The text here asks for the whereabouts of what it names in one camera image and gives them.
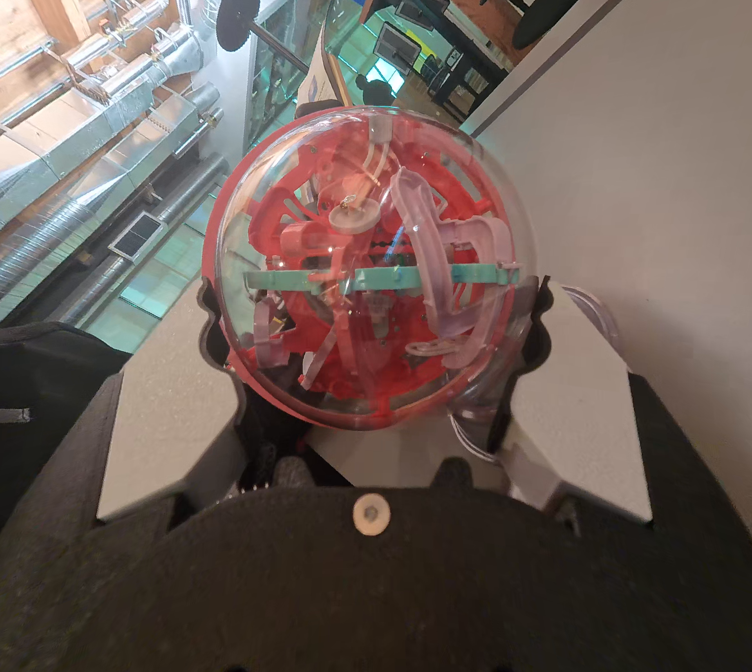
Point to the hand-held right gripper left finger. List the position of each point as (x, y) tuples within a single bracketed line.
[(170, 425)]

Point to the clear plastic ball stand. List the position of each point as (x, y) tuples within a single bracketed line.
[(599, 319)]

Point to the clear red maze ball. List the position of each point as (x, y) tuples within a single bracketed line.
[(364, 272)]

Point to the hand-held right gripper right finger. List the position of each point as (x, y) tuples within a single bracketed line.
[(579, 425)]

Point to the instruction sign board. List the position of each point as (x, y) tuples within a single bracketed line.
[(317, 78)]

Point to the white grille box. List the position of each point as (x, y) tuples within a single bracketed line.
[(135, 237)]

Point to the rectangular metal air duct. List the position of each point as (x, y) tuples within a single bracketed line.
[(88, 125)]

